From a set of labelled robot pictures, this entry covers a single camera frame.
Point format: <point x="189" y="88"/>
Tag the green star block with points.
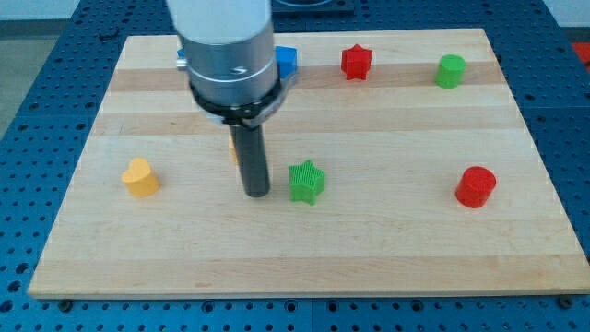
<point x="306" y="182"/>

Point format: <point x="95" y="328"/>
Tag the green cylinder block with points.
<point x="450" y="71"/>

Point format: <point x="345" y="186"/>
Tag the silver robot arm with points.
<point x="229" y="56"/>

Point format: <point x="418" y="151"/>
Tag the red cylinder block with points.
<point x="475" y="187"/>

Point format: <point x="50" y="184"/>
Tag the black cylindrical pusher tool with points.
<point x="250" y="151"/>

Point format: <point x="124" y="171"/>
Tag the wooden board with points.
<point x="393" y="149"/>

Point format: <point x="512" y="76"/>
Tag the blue block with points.
<point x="287" y="62"/>

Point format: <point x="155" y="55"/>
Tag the yellow heart block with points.
<point x="139" y="178"/>

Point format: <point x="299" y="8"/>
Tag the red star block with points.
<point x="356" y="62"/>

